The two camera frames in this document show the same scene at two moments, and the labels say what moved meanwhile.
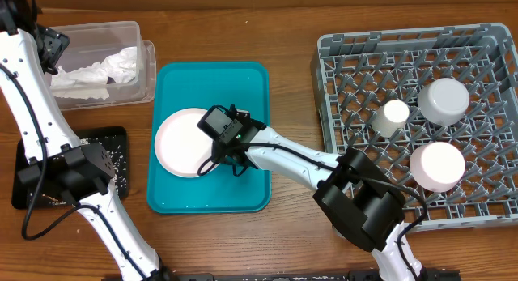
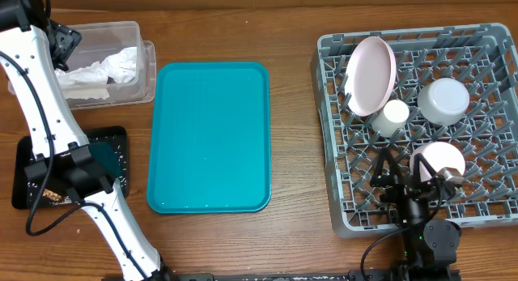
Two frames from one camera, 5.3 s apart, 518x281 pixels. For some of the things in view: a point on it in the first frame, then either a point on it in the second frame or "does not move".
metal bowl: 443,101 does not move
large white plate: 181,146 to 370,77
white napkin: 88,82 does not move
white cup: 389,121 does not move
